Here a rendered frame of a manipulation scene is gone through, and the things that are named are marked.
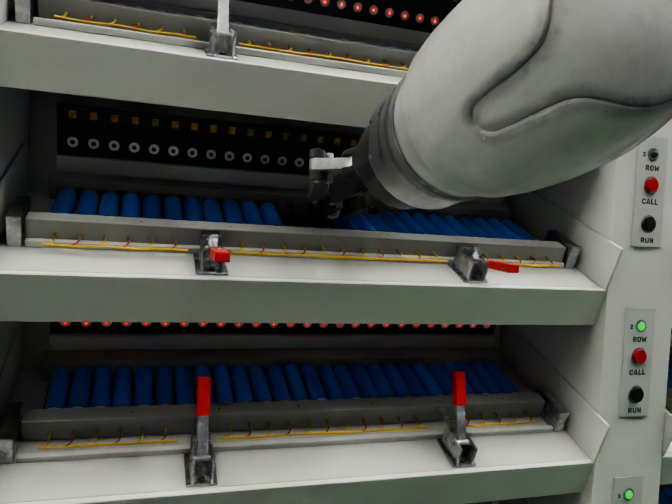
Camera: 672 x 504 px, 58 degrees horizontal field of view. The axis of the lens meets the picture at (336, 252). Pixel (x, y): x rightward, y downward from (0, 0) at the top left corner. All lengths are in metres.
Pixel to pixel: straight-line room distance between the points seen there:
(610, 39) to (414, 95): 0.11
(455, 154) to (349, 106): 0.29
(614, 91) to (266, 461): 0.48
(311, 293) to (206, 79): 0.21
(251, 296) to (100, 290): 0.13
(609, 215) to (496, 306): 0.17
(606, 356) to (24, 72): 0.63
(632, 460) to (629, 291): 0.19
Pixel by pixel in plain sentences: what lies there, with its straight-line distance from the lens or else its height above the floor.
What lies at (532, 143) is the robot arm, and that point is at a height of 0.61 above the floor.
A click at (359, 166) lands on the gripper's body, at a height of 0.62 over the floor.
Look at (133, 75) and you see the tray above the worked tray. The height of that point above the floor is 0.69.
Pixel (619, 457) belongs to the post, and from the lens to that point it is 0.79.
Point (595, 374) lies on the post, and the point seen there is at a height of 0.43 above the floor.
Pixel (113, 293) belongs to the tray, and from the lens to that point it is 0.55.
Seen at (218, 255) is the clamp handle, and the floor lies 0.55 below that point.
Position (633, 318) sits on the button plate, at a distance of 0.76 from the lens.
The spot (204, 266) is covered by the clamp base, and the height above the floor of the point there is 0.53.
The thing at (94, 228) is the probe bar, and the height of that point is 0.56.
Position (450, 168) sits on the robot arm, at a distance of 0.32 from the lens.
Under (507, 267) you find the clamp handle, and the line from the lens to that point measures 0.58.
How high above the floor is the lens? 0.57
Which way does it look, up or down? 2 degrees down
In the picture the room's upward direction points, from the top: 3 degrees clockwise
